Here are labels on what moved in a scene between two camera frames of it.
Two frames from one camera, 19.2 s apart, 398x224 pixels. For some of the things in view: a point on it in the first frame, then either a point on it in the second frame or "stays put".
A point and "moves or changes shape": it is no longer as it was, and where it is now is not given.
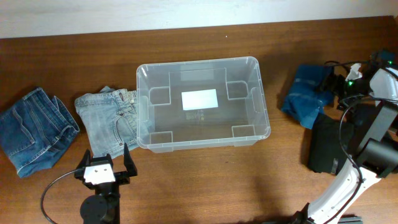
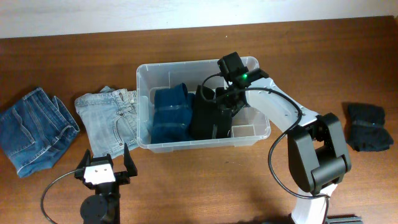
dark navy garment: [359, 116] stays put
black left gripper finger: [86, 160] stays put
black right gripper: [337, 81] to [227, 104]
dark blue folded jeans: [35, 131] stays put
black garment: [327, 153] moves or changes shape
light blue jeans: [111, 117] stays put
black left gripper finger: [129, 162] stays put
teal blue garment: [305, 99] to [173, 108]
